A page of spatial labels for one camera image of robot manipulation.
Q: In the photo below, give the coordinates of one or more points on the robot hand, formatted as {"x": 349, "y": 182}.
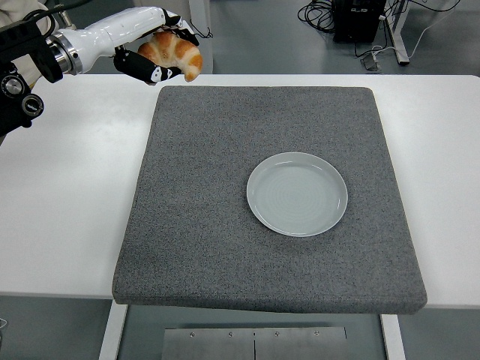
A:
{"x": 112, "y": 30}

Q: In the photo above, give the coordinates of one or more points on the golden croissant bread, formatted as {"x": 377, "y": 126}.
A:
{"x": 176, "y": 48}

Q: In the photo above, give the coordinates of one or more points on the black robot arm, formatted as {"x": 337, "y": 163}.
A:
{"x": 18, "y": 41}

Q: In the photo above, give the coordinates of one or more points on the grey round plate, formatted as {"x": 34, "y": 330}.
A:
{"x": 296, "y": 195}

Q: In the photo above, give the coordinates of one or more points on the grey metal plate with screws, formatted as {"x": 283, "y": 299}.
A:
{"x": 225, "y": 343}

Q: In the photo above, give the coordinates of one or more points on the black computer case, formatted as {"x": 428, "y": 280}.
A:
{"x": 356, "y": 20}

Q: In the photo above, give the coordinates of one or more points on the grey felt mat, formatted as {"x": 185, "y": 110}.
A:
{"x": 225, "y": 262}

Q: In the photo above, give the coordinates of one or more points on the small grey floor box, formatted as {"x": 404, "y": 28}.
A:
{"x": 371, "y": 62}

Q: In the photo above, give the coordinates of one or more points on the white desk leg with foot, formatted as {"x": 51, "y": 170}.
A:
{"x": 398, "y": 30}

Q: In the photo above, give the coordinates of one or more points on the white table leg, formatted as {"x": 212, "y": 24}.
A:
{"x": 112, "y": 333}
{"x": 393, "y": 337}

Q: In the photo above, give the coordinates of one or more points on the white upright post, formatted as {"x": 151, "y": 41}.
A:
{"x": 205, "y": 56}

